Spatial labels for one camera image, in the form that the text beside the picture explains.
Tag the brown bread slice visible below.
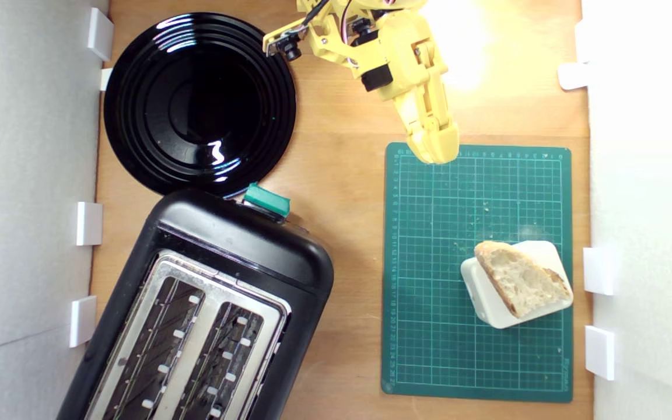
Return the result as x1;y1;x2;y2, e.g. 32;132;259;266
474;240;573;319

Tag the green toaster lever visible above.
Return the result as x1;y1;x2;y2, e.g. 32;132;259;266
243;182;291;218

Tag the black two-slot toaster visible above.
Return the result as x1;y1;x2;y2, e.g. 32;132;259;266
56;188;335;420

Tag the white rounded block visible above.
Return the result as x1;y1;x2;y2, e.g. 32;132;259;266
460;240;574;329

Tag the black round plate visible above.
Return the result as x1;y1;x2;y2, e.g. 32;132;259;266
103;12;297;198

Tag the green cutting mat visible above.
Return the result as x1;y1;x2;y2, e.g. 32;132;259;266
381;142;573;403

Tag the yellow-mounted gripper camera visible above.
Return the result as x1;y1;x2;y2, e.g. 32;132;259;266
262;23;307;62

